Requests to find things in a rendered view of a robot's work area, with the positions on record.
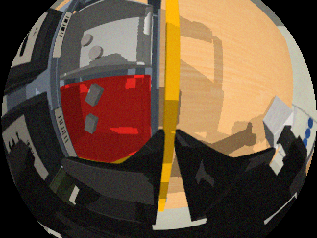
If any red open bin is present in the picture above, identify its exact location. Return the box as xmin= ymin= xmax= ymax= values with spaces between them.
xmin=60 ymin=75 xmax=151 ymax=163

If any yellow long thin bar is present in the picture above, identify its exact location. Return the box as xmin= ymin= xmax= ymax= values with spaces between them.
xmin=158 ymin=0 xmax=180 ymax=211

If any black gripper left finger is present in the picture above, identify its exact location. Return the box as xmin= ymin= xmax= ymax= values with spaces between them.
xmin=61 ymin=129 xmax=165 ymax=225

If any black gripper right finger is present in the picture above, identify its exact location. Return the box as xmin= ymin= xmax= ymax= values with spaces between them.
xmin=174 ymin=129 xmax=276 ymax=222

